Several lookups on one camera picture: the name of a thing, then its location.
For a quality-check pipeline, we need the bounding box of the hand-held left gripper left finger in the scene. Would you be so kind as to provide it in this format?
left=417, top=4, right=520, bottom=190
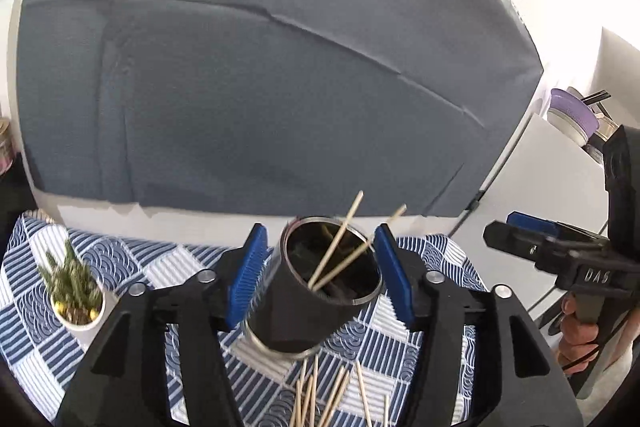
left=55, top=222, right=271, bottom=427

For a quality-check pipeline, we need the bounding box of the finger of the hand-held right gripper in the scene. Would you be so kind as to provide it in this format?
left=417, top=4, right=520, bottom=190
left=506, top=213, right=610, bottom=241
left=482, top=221, right=596, bottom=272

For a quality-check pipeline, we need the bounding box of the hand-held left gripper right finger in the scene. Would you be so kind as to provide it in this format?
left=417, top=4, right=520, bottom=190
left=372, top=223, right=586, bottom=427

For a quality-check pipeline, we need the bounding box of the wooden chopstick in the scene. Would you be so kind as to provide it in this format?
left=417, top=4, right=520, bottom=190
left=307, top=191, right=364, bottom=292
left=311, top=204, right=408, bottom=293

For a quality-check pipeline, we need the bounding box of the black metal cup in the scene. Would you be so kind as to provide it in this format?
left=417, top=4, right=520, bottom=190
left=240, top=216, right=385, bottom=360

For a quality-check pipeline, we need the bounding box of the pile of wooden chopsticks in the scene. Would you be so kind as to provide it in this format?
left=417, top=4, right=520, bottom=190
left=290, top=354, right=393, bottom=427

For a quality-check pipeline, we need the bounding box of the person's right hand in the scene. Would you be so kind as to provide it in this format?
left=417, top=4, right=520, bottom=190
left=556, top=296, right=601, bottom=375

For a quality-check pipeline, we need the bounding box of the white cabinet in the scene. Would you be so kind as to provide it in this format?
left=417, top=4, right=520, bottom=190
left=450, top=112, right=611, bottom=323

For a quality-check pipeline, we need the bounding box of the blue white patterned tablecloth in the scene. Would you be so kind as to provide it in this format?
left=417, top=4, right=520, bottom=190
left=0, top=212, right=493, bottom=427

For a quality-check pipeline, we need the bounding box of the white bowl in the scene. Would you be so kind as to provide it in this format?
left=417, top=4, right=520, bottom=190
left=546, top=107, right=590, bottom=148

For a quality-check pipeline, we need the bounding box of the purple bowl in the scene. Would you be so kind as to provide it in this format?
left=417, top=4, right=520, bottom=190
left=550, top=88, right=601, bottom=132

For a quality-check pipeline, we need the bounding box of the potted plant in white pot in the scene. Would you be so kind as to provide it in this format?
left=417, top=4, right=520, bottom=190
left=37, top=237, right=118, bottom=333

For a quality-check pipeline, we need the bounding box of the grey sofa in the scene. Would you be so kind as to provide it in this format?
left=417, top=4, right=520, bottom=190
left=15, top=0, right=546, bottom=218

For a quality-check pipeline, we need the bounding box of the black cable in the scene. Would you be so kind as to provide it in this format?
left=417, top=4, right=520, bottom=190
left=560, top=317, right=631, bottom=370

